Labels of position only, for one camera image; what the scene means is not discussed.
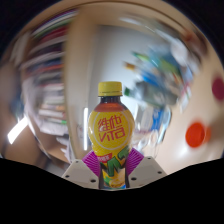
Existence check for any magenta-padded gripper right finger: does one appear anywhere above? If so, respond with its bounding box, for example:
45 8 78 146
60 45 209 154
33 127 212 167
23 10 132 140
125 147 168 189

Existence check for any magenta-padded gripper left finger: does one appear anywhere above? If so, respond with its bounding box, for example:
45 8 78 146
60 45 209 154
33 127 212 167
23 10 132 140
61 149 102 189

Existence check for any yellow drink bottle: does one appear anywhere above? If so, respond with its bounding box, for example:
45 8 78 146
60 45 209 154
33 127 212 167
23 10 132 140
87 80 136 190

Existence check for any white LED light bar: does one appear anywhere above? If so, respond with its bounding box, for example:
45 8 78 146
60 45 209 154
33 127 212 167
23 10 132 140
83 107 89 151

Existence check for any orange plastic cup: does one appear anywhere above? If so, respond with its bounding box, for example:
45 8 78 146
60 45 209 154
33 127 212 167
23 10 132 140
185 121 212 149

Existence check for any ceiling light tube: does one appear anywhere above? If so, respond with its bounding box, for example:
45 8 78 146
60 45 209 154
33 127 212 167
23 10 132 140
7 114 29 145

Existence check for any flat round red coaster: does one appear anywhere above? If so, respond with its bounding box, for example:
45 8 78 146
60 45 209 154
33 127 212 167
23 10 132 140
211 76 224 102

